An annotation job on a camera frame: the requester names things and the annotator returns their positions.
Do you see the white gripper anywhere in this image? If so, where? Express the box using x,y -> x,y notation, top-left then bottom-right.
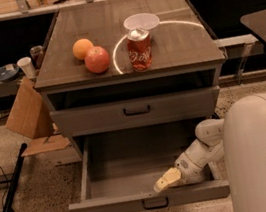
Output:
154,152 -> 204,193

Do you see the grey drawer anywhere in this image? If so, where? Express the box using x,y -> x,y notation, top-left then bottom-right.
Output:
69,120 -> 230,212
50,86 -> 220,137

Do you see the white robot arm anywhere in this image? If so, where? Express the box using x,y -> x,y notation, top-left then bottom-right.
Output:
154,119 -> 224,193

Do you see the grey drawer cabinet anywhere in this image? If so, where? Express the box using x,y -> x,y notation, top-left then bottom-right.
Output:
35,0 -> 224,152

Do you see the grey top drawer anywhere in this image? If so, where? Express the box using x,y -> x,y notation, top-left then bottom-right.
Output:
50,86 -> 220,137

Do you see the red apple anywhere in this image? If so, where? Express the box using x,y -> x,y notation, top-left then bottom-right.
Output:
84,46 -> 110,74

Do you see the red soda can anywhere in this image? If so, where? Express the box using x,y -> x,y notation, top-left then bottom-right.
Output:
127,28 -> 153,71

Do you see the brown cardboard box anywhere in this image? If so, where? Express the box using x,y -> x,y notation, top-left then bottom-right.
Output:
5,77 -> 71,157

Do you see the white plastic bowl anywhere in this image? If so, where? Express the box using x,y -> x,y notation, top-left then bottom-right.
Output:
123,13 -> 160,37

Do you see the orange fruit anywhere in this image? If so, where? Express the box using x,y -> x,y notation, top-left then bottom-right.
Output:
72,38 -> 93,60

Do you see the black stand leg left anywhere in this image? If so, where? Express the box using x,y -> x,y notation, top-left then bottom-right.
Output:
2,143 -> 27,212

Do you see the dark glass jar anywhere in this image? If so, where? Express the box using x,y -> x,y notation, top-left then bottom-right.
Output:
30,45 -> 45,69

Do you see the white paper cup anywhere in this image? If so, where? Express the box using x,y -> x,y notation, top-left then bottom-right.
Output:
16,57 -> 36,79

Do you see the blue bowl right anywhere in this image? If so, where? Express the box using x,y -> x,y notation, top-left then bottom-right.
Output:
0,63 -> 20,82

